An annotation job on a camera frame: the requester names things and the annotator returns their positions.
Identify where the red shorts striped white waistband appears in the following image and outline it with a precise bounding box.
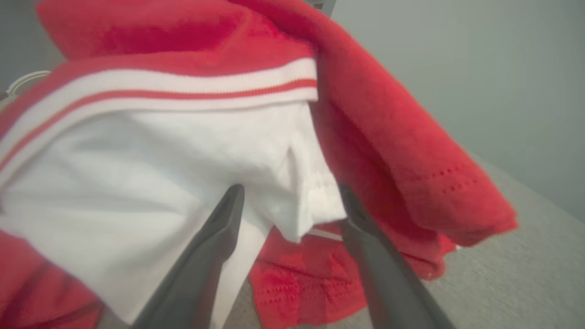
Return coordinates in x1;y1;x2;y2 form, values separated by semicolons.
0;0;519;329

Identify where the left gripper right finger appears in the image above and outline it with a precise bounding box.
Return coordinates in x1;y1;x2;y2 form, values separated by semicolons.
340;185;457;329

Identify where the white curved plastic object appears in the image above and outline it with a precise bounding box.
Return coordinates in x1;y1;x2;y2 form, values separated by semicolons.
0;70;51;110

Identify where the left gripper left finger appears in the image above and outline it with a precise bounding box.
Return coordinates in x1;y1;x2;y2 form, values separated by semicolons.
132;184;245;329

